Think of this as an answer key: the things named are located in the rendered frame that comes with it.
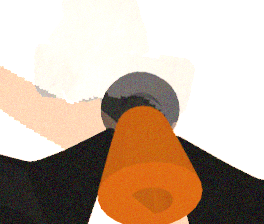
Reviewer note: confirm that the orange knob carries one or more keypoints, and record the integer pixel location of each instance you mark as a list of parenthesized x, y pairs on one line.
[(148, 178)]

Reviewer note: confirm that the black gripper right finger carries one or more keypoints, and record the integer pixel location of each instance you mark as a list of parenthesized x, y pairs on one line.
[(230, 196)]

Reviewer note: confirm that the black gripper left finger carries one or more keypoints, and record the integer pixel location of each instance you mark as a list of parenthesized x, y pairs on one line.
[(59, 189)]

